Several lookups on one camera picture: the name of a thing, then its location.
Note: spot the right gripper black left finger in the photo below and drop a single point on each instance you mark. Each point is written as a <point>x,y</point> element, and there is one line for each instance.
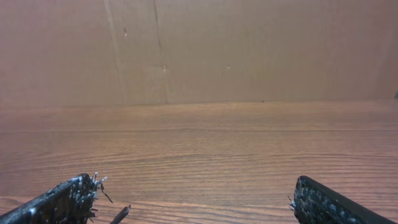
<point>71,201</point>

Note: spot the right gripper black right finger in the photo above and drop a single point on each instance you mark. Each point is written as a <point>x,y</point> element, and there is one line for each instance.
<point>315,203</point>

